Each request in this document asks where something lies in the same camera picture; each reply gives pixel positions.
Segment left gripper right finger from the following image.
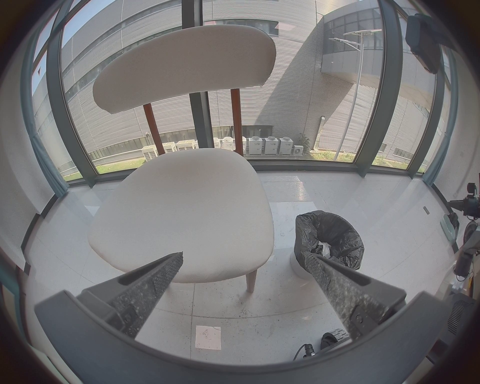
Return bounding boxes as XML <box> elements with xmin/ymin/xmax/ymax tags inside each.
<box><xmin>303</xmin><ymin>250</ymin><xmax>407</xmax><ymax>340</ymax></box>

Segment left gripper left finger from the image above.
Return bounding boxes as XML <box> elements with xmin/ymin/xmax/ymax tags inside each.
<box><xmin>77</xmin><ymin>251</ymin><xmax>184</xmax><ymax>340</ymax></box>

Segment black plastic bag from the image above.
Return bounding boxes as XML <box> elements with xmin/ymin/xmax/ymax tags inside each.
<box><xmin>295</xmin><ymin>211</ymin><xmax>365</xmax><ymax>271</ymax></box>

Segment white trash bin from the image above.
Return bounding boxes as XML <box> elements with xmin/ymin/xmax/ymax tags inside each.
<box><xmin>290</xmin><ymin>253</ymin><xmax>320</xmax><ymax>281</ymax></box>

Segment white cushioned wooden chair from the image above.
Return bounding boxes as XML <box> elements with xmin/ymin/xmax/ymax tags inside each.
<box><xmin>88</xmin><ymin>25</ymin><xmax>277</xmax><ymax>294</ymax></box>

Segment window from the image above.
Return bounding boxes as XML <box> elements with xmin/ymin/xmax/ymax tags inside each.
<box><xmin>22</xmin><ymin>0</ymin><xmax>458</xmax><ymax>188</ymax></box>

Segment blue-green curtain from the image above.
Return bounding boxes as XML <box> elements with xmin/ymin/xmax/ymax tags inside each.
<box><xmin>423</xmin><ymin>49</ymin><xmax>459</xmax><ymax>185</ymax></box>

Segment black cable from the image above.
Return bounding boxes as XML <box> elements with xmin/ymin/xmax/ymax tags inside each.
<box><xmin>292</xmin><ymin>342</ymin><xmax>320</xmax><ymax>361</ymax></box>

